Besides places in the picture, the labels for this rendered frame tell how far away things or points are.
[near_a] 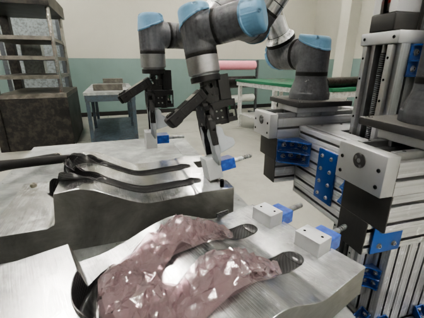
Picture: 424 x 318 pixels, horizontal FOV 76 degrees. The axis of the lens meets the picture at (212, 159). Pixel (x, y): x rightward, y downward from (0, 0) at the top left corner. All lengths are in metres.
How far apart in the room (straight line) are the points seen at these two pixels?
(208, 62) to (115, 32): 6.47
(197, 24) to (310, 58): 0.56
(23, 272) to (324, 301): 0.40
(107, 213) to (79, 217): 0.05
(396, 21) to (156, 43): 0.67
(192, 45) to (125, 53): 6.42
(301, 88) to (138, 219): 0.76
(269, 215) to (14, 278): 0.41
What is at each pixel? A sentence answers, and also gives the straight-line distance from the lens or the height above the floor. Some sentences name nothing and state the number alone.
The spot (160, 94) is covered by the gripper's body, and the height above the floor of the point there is 1.07.
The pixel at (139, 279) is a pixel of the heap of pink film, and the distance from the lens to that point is 0.41.
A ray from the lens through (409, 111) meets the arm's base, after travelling 0.76.
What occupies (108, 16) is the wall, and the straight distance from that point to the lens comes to 7.11.
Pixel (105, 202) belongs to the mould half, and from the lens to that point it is 0.60.
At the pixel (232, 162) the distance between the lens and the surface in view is 0.69.
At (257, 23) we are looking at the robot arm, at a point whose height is 1.24.
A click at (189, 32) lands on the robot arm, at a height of 1.23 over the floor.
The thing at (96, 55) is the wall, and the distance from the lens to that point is 7.05.
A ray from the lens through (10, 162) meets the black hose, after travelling 1.02.
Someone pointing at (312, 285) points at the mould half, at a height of 0.86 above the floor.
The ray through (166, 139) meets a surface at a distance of 0.92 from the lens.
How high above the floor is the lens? 1.16
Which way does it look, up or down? 19 degrees down
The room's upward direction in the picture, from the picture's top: straight up
